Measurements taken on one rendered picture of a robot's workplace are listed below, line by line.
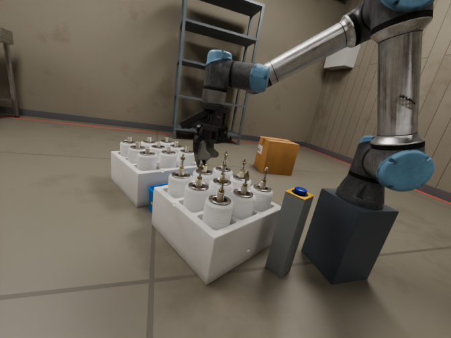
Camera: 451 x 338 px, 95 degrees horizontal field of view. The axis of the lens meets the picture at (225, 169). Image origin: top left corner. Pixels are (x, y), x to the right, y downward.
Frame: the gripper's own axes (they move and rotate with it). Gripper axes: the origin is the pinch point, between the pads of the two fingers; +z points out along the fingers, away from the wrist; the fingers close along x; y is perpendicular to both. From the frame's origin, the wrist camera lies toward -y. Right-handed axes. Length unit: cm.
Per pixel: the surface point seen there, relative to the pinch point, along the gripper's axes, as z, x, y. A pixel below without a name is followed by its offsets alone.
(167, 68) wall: -52, 177, -185
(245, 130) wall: 19, 271, -91
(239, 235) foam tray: 20.0, -1.9, 20.7
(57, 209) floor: 34, -19, -57
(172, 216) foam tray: 21.3, -6.4, -4.7
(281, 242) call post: 21.0, 5.7, 33.4
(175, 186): 12.5, -1.0, -9.1
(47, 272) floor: 34, -38, -24
